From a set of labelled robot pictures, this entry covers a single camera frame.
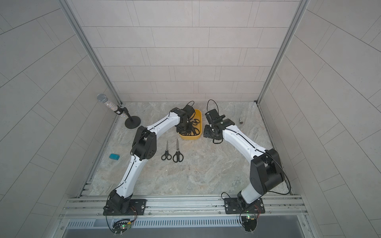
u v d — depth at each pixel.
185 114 0.77
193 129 0.99
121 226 0.65
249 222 0.68
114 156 0.87
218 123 0.62
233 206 0.71
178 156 0.88
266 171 0.43
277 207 0.73
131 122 1.02
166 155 0.89
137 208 0.71
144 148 0.61
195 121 1.05
